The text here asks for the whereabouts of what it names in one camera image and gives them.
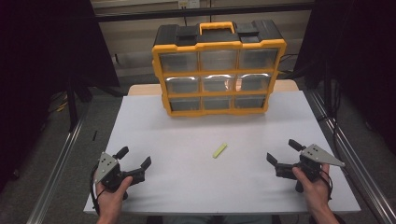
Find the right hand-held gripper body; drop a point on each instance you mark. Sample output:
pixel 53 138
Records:
pixel 314 155

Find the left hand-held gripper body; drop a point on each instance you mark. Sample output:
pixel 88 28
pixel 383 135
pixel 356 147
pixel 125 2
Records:
pixel 109 174

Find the yellow-green stick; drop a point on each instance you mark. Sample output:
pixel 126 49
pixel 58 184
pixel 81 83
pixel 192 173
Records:
pixel 219 150

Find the yellow black organizer cabinet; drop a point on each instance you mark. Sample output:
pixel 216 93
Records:
pixel 218 40

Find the person's left hand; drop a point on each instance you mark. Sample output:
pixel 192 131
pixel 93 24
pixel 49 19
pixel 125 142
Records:
pixel 110 200

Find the person's right hand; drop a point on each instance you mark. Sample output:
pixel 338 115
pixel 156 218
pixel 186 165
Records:
pixel 317 196

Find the wooden table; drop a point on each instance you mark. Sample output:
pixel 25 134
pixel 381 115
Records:
pixel 143 90

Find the black curtain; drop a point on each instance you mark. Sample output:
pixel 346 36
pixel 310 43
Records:
pixel 37 62
pixel 358 62

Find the set of clear cabinet drawers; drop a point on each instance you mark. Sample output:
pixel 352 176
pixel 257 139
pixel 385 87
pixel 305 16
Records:
pixel 179 62

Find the black metal bar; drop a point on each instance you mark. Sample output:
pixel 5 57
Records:
pixel 155 14

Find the aluminium rail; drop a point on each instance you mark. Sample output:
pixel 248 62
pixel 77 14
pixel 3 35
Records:
pixel 358 168
pixel 56 174

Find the black stand post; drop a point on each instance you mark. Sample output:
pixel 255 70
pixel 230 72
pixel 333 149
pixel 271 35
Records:
pixel 73 105

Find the wall outlet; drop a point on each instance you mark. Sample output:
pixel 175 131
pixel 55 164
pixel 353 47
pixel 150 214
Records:
pixel 188 3

